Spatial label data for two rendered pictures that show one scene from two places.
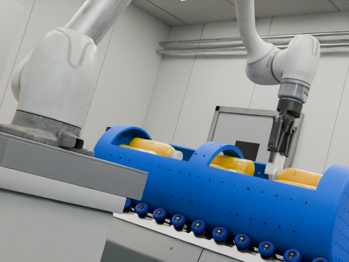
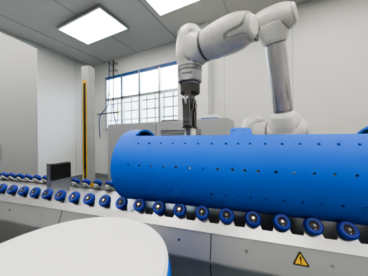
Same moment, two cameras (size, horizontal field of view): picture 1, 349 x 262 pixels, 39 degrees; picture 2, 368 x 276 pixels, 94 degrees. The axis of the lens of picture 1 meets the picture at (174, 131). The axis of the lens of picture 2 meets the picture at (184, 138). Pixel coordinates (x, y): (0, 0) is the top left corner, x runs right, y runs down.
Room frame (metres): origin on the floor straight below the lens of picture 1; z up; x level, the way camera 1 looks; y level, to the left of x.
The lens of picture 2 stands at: (2.09, -0.57, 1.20)
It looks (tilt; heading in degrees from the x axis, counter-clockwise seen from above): 0 degrees down; 159
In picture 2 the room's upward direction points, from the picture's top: straight up
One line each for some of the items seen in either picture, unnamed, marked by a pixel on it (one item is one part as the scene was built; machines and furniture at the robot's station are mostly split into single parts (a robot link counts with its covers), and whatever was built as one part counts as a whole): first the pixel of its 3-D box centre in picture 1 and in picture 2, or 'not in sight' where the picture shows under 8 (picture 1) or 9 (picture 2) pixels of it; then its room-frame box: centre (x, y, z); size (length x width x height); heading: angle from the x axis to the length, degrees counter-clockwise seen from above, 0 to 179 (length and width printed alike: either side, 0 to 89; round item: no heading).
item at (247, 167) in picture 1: (223, 166); not in sight; (1.60, -0.18, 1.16); 0.19 x 0.07 x 0.07; 52
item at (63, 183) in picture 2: not in sight; (59, 177); (1.08, -0.85, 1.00); 0.10 x 0.04 x 0.15; 142
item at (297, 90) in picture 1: (293, 92); (189, 76); (1.49, -0.32, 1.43); 0.09 x 0.09 x 0.06
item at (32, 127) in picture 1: (50, 132); not in sight; (1.15, 0.27, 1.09); 0.22 x 0.18 x 0.06; 49
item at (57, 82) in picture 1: (61, 75); (254, 132); (1.17, 0.29, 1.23); 0.18 x 0.16 x 0.22; 27
